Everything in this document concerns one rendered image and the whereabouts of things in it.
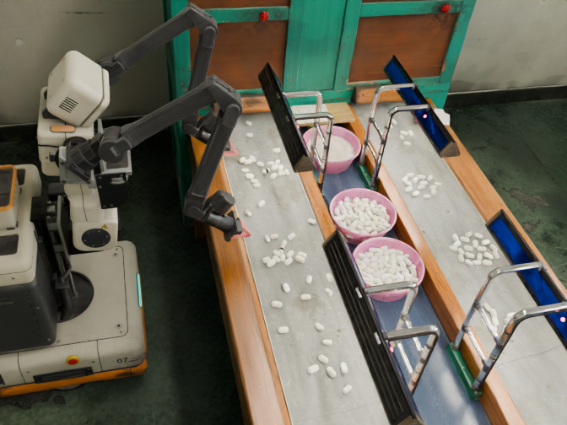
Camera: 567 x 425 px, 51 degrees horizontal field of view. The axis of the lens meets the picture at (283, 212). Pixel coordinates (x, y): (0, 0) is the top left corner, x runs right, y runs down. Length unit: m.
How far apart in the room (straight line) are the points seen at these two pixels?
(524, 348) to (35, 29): 2.90
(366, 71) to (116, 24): 1.48
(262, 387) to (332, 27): 1.60
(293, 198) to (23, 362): 1.24
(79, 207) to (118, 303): 0.61
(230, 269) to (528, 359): 1.04
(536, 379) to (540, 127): 2.79
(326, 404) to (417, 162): 1.27
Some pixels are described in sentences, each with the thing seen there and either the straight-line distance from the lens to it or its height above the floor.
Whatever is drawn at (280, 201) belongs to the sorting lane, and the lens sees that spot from 2.42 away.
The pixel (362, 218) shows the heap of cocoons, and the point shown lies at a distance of 2.40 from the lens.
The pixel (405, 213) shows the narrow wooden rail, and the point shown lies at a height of 0.76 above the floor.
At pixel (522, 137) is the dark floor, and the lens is 4.49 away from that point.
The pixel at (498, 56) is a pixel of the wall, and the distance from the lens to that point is 4.54.
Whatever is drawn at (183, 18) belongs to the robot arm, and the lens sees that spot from 2.15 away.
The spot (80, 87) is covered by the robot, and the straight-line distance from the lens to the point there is 1.94.
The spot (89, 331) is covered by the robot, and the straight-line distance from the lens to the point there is 2.63.
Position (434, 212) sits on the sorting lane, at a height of 0.74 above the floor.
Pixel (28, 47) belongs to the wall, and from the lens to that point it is 3.74.
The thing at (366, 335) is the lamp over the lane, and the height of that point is 1.08.
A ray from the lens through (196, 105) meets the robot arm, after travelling 1.80.
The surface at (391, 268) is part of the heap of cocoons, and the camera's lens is 2.25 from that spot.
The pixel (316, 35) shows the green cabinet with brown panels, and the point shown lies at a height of 1.13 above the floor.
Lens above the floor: 2.40
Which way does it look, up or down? 44 degrees down
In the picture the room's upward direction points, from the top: 6 degrees clockwise
